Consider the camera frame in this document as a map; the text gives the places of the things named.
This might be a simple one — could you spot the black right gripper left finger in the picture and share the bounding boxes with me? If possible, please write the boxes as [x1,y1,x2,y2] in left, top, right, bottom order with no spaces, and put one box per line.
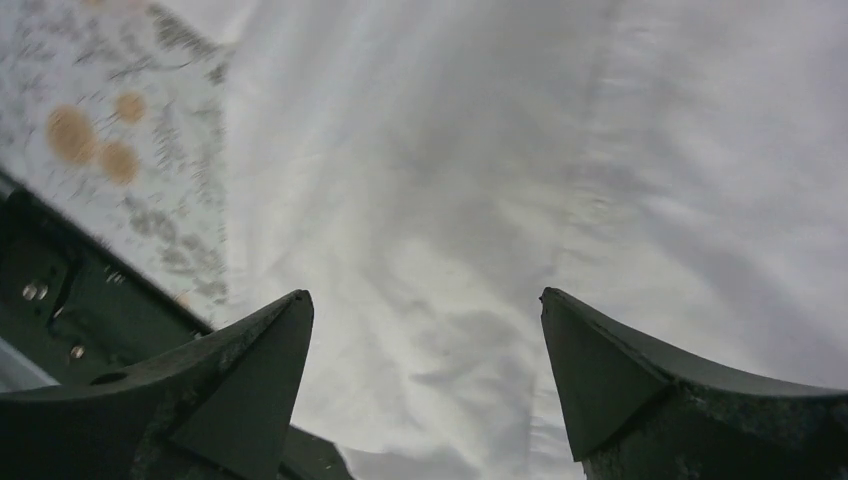
[1,290,314,479]

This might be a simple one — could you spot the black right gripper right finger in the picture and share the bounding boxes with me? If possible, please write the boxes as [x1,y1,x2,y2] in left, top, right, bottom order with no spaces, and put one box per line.
[540,287,847,479]

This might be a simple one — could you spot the white shirt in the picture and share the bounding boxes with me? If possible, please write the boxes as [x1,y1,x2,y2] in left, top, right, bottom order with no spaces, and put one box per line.
[158,0,848,480]

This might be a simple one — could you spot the floral patterned table mat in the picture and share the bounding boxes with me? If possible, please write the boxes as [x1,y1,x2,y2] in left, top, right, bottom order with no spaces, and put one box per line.
[1,1,231,326]

